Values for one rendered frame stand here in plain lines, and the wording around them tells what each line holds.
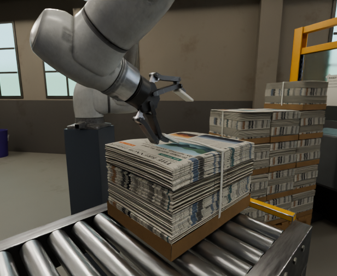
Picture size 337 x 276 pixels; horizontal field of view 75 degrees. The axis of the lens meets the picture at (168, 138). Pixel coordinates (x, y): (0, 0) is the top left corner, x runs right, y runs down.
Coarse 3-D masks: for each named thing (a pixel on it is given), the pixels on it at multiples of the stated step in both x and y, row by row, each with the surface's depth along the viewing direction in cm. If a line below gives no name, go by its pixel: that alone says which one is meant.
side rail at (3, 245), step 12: (72, 216) 69; (84, 216) 69; (108, 216) 74; (36, 228) 63; (48, 228) 63; (60, 228) 63; (12, 240) 57; (24, 240) 57; (72, 240) 66; (12, 252) 55; (48, 252) 62; (84, 252) 69; (60, 264) 65
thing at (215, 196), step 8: (176, 144) 67; (184, 144) 66; (192, 144) 66; (216, 152) 57; (224, 152) 59; (216, 160) 56; (224, 160) 59; (216, 168) 57; (224, 168) 60; (216, 176) 58; (224, 176) 61; (216, 184) 59; (224, 184) 61; (216, 192) 59; (224, 192) 62; (216, 200) 60; (216, 208) 61
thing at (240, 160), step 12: (180, 132) 86; (192, 132) 87; (216, 144) 66; (228, 144) 66; (240, 144) 66; (252, 144) 70; (228, 156) 60; (240, 156) 65; (252, 156) 70; (240, 168) 66; (252, 168) 72; (228, 180) 62; (240, 180) 68; (228, 192) 64; (240, 192) 70; (228, 204) 65
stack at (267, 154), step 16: (256, 144) 160; (272, 144) 164; (288, 144) 170; (256, 160) 159; (272, 160) 165; (288, 160) 173; (256, 176) 161; (272, 176) 168; (288, 176) 176; (256, 192) 165; (272, 192) 171; (288, 208) 182; (288, 224) 186
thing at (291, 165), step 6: (264, 168) 163; (270, 168) 166; (276, 168) 168; (282, 168) 171; (288, 168) 174; (252, 174) 160; (282, 192) 176; (288, 192) 179; (258, 198) 166; (264, 198) 168; (270, 198) 171; (270, 222) 176; (276, 222) 179
